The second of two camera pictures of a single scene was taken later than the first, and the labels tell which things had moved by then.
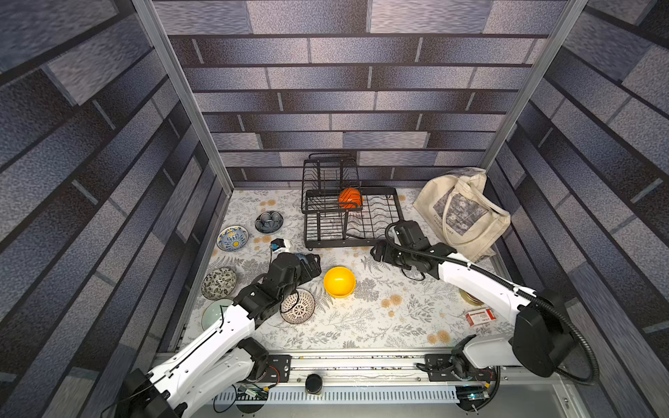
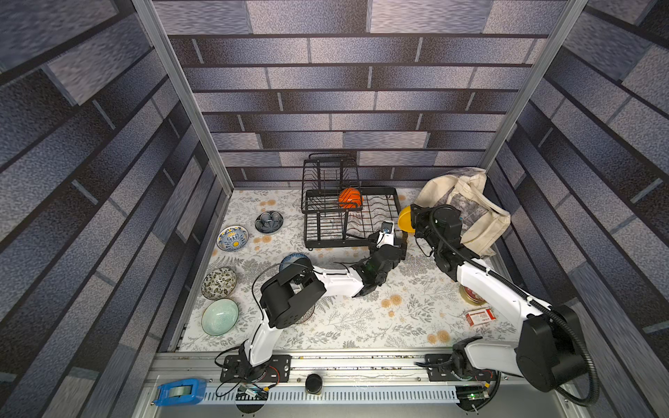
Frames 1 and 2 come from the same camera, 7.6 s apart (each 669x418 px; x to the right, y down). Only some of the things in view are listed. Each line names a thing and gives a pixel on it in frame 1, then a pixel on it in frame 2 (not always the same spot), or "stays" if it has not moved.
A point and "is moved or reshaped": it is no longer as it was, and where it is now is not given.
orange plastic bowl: [349, 198] stays
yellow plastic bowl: [340, 282] is moved or reshaped
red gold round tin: [470, 298] stays
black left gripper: [316, 268] to [402, 252]
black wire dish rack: [338, 211] stays
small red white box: [479, 317] stays
